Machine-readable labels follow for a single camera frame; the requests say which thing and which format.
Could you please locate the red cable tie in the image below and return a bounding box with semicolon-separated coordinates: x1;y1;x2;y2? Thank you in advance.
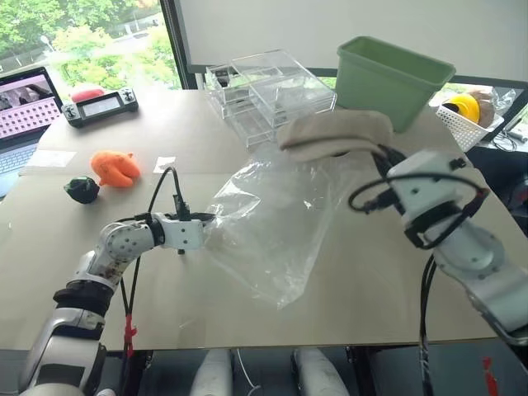
123;313;138;358
481;356;499;395

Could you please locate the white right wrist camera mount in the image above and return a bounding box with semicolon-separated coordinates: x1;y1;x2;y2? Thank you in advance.
387;150;475;226

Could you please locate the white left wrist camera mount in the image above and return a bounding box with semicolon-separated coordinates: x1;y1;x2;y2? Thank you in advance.
158;214;206;252

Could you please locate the white rounded robot leg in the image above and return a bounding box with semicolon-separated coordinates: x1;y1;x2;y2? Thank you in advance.
187;349;234;396
290;348;351;396

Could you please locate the thin white cable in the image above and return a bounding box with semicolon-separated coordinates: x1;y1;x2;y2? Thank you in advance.
237;349;262;396

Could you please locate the orange plush toy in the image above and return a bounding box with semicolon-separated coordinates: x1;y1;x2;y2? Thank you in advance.
90;150;140;189

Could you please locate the black cable coil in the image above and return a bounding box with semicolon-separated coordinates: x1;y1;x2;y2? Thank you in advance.
493;127;528;153

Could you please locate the clear plastic bag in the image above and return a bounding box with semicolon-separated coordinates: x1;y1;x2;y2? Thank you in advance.
200;144;351;310

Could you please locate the dark green crumpled object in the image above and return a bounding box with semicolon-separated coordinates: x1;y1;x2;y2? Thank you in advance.
64;176;101;205

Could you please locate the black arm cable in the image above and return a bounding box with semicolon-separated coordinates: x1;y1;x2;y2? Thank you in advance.
120;166;191;360
348;172;492;396

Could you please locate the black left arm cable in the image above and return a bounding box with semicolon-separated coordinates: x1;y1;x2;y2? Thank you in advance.
120;166;191;360

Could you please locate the green plastic bin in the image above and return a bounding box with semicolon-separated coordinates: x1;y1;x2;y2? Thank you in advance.
334;35;457;134

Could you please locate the white perforated plastic basket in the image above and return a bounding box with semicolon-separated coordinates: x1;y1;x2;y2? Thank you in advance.
436;102;505;152

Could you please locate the red rounded object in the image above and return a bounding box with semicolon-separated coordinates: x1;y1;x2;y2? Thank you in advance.
69;84;104;103

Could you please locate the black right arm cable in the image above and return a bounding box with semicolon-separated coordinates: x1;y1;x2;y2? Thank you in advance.
348;172;492;396

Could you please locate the laptop with pink screen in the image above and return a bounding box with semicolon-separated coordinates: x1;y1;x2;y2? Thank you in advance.
0;65;64;199

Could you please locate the black handheld controller with screen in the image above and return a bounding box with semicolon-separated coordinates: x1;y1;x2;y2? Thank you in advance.
60;88;139;128

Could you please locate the beige cloth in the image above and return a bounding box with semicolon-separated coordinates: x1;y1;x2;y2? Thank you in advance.
276;110;395;164

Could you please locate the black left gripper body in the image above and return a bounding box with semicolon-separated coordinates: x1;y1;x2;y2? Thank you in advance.
187;210;218;232

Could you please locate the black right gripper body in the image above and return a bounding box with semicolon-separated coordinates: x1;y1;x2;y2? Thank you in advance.
373;144;408;171

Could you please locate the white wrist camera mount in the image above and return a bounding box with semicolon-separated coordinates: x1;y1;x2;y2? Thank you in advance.
158;214;206;252
387;150;475;226

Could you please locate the clear acrylic drawer organizer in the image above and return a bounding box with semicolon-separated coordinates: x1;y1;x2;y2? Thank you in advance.
205;49;338;149

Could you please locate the white paper label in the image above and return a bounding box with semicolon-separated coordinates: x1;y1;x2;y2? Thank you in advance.
153;155;178;174

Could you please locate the black window frame post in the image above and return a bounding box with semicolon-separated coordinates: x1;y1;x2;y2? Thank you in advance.
160;0;191;90

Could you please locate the brown round object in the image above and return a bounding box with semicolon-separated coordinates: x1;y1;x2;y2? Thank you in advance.
469;87;501;125

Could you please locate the white board panel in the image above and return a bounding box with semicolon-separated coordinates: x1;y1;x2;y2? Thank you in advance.
177;0;528;82

